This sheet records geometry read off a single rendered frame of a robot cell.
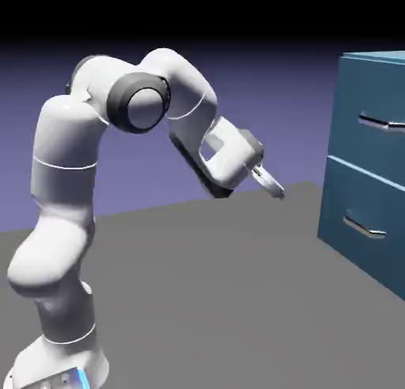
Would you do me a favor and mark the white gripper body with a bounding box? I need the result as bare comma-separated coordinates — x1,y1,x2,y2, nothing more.
251,163,286,201

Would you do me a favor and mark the blue drawer front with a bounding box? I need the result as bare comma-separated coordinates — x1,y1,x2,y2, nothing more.
317,155,405,302
327,55,405,188

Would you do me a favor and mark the blue cabinet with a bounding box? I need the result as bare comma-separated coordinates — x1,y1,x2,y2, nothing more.
316,50,405,302

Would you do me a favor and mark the silver curved drawer handle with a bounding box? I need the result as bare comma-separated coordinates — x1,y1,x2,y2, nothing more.
343,216,388,240
358,111,405,133

